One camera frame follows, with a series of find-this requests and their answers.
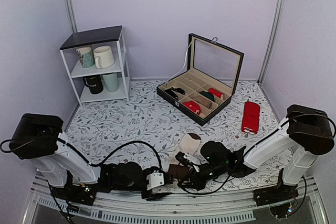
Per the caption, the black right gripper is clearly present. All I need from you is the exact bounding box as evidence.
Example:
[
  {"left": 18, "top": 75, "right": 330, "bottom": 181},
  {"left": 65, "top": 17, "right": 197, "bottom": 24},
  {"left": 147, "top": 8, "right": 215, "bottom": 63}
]
[{"left": 180, "top": 163, "right": 228, "bottom": 193}]

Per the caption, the cream and brown striped sock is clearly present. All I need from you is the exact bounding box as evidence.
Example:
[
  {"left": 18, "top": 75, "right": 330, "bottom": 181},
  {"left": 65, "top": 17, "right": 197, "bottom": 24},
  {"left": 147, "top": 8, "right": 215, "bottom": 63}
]
[{"left": 168, "top": 133, "right": 201, "bottom": 184}]

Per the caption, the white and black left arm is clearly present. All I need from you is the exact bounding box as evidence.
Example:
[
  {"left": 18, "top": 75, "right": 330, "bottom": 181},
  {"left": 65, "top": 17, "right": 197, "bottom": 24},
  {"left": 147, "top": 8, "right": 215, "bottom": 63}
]
[{"left": 8, "top": 113, "right": 173, "bottom": 206}]

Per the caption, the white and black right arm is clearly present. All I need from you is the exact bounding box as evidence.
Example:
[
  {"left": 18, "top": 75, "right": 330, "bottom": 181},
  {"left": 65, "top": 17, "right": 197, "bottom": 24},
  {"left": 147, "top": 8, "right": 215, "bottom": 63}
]
[{"left": 175, "top": 104, "right": 335, "bottom": 201}]

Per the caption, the red rolled sock front compartment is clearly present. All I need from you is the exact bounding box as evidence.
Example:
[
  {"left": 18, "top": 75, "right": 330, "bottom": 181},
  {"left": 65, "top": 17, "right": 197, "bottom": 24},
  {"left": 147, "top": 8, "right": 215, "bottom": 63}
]
[{"left": 183, "top": 100, "right": 202, "bottom": 115}]

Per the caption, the red rolled sock compartment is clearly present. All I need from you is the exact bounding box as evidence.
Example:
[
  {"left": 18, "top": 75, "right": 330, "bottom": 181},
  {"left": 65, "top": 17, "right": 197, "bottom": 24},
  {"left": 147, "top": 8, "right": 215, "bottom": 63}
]
[
  {"left": 183, "top": 100, "right": 202, "bottom": 115},
  {"left": 208, "top": 88, "right": 224, "bottom": 100}
]

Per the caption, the beige rolled sock in box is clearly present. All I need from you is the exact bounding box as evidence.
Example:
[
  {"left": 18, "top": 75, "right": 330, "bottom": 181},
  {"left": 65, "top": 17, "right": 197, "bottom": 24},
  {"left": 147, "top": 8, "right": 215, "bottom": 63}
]
[{"left": 193, "top": 95, "right": 212, "bottom": 109}]

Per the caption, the red folded sock on table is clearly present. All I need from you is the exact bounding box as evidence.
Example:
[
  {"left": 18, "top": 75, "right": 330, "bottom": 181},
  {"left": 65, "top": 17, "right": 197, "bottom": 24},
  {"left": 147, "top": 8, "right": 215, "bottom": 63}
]
[{"left": 241, "top": 101, "right": 260, "bottom": 134}]

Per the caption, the floral patterned table mat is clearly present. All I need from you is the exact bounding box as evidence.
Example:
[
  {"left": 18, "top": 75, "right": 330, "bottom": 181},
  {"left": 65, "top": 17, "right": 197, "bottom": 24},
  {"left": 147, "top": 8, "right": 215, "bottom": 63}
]
[{"left": 66, "top": 81, "right": 278, "bottom": 169}]

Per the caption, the dark green sock in box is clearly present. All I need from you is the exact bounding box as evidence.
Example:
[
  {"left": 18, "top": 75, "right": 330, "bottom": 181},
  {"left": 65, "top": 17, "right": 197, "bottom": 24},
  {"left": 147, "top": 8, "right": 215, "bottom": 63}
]
[{"left": 199, "top": 91, "right": 215, "bottom": 102}]

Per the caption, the red rolled sock rear compartment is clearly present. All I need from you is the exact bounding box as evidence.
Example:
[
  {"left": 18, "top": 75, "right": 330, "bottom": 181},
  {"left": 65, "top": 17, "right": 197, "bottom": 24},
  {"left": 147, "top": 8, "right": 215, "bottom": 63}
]
[{"left": 208, "top": 88, "right": 224, "bottom": 100}]

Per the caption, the black sock in box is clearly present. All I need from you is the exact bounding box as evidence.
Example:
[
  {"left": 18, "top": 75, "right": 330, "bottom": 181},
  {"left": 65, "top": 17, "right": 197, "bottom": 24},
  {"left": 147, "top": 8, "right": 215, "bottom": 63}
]
[{"left": 165, "top": 87, "right": 185, "bottom": 101}]

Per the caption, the black compartment storage box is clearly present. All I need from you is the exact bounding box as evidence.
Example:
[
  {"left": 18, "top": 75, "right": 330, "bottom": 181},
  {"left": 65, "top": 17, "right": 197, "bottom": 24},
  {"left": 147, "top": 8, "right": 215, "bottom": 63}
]
[{"left": 156, "top": 33, "right": 244, "bottom": 126}]

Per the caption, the pale green tumbler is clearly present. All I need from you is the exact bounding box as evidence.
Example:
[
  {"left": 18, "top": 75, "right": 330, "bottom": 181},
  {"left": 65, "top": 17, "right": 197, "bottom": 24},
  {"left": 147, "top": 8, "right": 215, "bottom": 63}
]
[{"left": 102, "top": 73, "right": 119, "bottom": 92}]

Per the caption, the black ceramic mug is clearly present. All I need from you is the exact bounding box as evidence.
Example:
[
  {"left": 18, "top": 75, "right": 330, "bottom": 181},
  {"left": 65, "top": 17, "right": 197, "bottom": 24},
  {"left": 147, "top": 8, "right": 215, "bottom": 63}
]
[{"left": 82, "top": 75, "right": 103, "bottom": 94}]

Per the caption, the white shelf with black top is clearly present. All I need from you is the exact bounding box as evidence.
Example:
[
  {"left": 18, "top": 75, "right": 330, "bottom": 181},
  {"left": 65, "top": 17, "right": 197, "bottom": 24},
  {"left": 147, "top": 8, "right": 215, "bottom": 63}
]
[{"left": 59, "top": 25, "right": 130, "bottom": 105}]

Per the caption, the white ceramic mug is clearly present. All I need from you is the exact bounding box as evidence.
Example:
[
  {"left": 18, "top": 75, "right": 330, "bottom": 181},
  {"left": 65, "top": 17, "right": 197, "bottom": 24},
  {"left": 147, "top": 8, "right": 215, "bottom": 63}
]
[{"left": 93, "top": 46, "right": 114, "bottom": 69}]

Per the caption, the patterned teal ceramic cup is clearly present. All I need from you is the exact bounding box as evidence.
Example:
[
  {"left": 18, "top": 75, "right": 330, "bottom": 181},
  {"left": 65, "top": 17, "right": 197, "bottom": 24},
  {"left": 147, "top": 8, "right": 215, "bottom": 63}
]
[{"left": 76, "top": 46, "right": 95, "bottom": 68}]

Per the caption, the aluminium table edge rail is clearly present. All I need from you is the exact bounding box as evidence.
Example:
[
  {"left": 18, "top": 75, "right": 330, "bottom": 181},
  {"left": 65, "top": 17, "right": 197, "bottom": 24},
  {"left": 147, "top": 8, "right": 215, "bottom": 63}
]
[{"left": 23, "top": 175, "right": 332, "bottom": 223}]

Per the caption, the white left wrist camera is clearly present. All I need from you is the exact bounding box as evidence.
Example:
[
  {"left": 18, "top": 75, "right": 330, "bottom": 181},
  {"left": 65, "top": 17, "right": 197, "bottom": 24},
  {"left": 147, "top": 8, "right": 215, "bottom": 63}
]
[{"left": 146, "top": 172, "right": 164, "bottom": 190}]

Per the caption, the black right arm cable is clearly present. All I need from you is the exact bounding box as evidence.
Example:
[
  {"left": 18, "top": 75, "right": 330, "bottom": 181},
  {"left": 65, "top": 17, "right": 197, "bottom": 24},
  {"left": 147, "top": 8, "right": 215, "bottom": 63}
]
[{"left": 176, "top": 113, "right": 336, "bottom": 196}]

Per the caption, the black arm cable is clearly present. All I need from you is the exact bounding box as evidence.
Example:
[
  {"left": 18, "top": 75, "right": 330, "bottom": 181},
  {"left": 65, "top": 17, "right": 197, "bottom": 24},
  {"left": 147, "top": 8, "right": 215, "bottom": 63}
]
[
  {"left": 0, "top": 136, "right": 161, "bottom": 172},
  {"left": 176, "top": 113, "right": 336, "bottom": 196}
]

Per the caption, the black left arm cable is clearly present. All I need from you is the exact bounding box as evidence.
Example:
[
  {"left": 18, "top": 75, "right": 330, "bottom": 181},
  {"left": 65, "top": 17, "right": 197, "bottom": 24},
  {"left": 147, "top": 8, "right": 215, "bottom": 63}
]
[{"left": 0, "top": 136, "right": 161, "bottom": 172}]

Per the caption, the right aluminium corner post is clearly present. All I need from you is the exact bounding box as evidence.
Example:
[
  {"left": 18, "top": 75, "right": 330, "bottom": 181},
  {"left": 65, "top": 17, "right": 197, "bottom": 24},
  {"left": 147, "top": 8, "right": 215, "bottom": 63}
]
[{"left": 258, "top": 0, "right": 285, "bottom": 85}]

